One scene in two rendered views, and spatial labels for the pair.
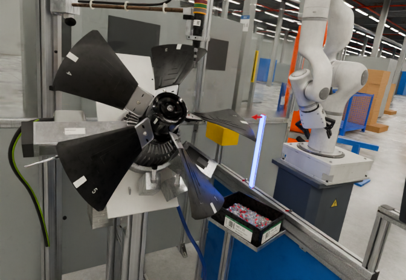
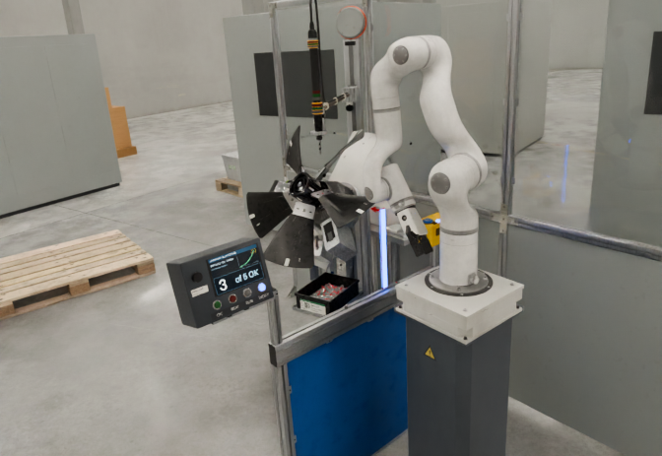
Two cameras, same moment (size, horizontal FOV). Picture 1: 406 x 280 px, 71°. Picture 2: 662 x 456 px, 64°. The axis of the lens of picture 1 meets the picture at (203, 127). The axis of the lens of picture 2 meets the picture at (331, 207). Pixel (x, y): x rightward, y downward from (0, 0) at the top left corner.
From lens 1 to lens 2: 2.24 m
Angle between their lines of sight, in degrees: 78
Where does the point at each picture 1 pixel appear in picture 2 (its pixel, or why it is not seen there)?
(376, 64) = not seen: outside the picture
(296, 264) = (331, 357)
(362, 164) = (447, 312)
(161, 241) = not seen: hidden behind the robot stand
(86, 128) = not seen: hidden behind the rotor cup
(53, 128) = (282, 186)
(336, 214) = (437, 374)
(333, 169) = (401, 293)
